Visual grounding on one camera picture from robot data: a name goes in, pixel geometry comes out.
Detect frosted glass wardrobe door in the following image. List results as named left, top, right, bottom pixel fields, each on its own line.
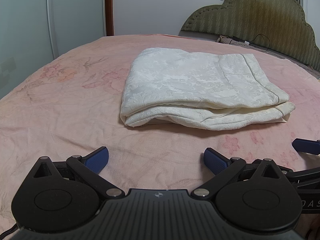
left=1, top=0, right=106, bottom=97

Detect olive upholstered headboard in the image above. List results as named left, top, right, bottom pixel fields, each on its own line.
left=181, top=0, right=319, bottom=70

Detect brown wooden door frame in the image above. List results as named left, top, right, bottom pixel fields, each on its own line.
left=105, top=0, right=114, bottom=36

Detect white jacquard pants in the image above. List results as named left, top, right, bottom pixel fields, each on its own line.
left=120, top=48, right=295, bottom=131

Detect black charging cable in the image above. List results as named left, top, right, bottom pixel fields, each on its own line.
left=231, top=33, right=272, bottom=51

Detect pink floral bed sheet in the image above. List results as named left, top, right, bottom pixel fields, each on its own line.
left=1, top=35, right=319, bottom=231

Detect patterned pillow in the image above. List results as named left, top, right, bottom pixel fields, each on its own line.
left=216, top=35, right=319, bottom=79

